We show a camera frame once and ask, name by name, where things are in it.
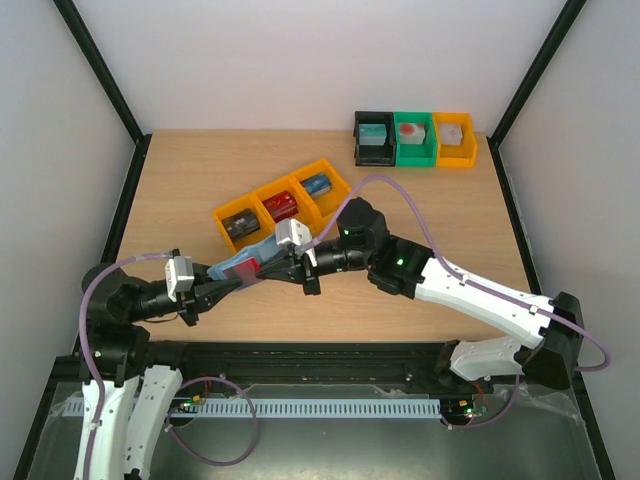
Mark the teal card deck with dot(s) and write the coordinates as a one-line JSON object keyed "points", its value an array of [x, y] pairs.
{"points": [[372, 134]]}

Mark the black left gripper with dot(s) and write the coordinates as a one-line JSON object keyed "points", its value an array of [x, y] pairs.
{"points": [[199, 296]]}

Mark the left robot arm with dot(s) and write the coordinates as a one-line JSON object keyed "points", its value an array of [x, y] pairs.
{"points": [[128, 386]]}

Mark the light blue cable duct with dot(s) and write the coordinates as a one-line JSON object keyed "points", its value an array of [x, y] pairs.
{"points": [[272, 408]]}

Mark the black frame post left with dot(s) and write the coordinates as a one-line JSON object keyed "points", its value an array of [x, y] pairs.
{"points": [[92, 54]]}

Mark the yellow bin with blue cards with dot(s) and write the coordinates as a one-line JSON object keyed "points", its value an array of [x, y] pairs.
{"points": [[328, 203]]}

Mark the blue card holder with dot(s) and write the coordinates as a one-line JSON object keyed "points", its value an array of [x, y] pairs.
{"points": [[262, 251]]}

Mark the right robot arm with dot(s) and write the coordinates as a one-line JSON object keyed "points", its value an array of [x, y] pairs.
{"points": [[541, 338]]}

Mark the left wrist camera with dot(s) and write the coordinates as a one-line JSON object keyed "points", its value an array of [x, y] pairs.
{"points": [[179, 275]]}

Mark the grey deck in orange bin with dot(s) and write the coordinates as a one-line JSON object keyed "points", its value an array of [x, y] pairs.
{"points": [[451, 134]]}

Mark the blue credit card stack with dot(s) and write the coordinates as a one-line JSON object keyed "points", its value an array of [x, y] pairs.
{"points": [[317, 185]]}

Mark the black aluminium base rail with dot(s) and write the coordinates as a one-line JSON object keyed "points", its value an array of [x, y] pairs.
{"points": [[415, 368]]}

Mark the black credit card stack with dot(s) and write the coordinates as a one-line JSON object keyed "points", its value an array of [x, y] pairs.
{"points": [[241, 224]]}

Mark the grey card deck in green bin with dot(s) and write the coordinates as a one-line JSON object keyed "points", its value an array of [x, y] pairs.
{"points": [[411, 133]]}

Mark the green storage bin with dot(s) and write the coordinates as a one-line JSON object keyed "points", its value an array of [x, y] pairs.
{"points": [[419, 156]]}

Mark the black frame post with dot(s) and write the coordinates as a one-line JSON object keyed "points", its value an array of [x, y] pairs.
{"points": [[562, 25], [92, 54]]}

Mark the black storage bin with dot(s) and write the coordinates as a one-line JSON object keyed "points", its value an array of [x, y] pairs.
{"points": [[375, 156]]}

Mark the red credit card stack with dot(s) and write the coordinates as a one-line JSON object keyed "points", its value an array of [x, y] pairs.
{"points": [[281, 206]]}

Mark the black frame post right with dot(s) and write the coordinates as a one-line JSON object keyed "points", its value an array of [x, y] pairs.
{"points": [[562, 25]]}

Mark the orange storage bin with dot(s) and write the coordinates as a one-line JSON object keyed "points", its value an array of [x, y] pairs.
{"points": [[463, 156]]}

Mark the yellow bin with red cards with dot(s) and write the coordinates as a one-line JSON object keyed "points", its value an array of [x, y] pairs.
{"points": [[308, 211]]}

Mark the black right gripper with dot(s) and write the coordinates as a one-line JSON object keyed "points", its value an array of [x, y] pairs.
{"points": [[308, 270]]}

